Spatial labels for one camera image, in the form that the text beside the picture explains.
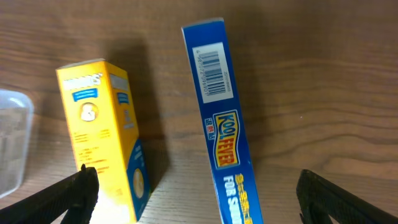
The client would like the clear plastic container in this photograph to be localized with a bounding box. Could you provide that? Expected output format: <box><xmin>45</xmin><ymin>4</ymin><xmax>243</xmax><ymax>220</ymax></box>
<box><xmin>1</xmin><ymin>89</ymin><xmax>34</xmax><ymax>197</ymax></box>

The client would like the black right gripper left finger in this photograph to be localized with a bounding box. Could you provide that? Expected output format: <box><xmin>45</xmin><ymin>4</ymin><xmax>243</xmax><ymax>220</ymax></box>
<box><xmin>1</xmin><ymin>165</ymin><xmax>99</xmax><ymax>224</ymax></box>

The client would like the blue Kool Fever box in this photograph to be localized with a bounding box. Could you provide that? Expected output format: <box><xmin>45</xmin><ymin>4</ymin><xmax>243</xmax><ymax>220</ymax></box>
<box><xmin>182</xmin><ymin>18</ymin><xmax>263</xmax><ymax>224</ymax></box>

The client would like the yellow cough syrup box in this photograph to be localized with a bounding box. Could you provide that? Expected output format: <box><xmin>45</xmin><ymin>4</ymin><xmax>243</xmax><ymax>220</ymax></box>
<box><xmin>56</xmin><ymin>58</ymin><xmax>151</xmax><ymax>223</ymax></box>

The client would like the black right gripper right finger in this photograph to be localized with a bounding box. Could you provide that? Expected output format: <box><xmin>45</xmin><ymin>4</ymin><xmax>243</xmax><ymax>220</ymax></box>
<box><xmin>296</xmin><ymin>169</ymin><xmax>397</xmax><ymax>224</ymax></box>

